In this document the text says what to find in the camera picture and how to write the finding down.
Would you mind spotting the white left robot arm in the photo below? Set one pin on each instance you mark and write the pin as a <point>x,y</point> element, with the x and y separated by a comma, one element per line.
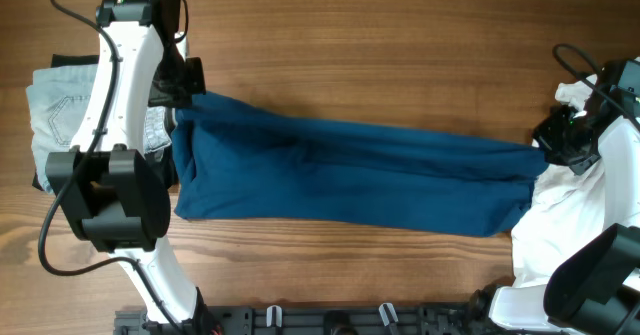
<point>107,191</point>

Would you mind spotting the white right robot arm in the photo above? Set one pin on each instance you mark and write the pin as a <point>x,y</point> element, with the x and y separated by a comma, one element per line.
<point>595,291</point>

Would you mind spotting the light blue folded jeans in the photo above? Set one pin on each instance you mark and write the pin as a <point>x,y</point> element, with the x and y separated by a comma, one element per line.
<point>55,115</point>

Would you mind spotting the blue t-shirt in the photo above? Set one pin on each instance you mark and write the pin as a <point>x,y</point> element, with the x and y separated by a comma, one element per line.
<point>236,161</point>

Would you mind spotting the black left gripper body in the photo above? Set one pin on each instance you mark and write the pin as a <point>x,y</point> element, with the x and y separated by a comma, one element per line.
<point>178,81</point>

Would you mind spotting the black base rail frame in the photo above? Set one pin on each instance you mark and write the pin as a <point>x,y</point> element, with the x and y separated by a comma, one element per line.
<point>429,319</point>

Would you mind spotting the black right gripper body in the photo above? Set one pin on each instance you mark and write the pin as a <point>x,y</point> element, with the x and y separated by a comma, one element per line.
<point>566,136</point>

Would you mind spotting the white crumpled garment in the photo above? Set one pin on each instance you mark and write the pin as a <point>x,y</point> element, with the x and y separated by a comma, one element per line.
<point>568,211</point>

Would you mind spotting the black folded garment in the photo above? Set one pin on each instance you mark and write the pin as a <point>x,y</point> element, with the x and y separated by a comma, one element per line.
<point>167,170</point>

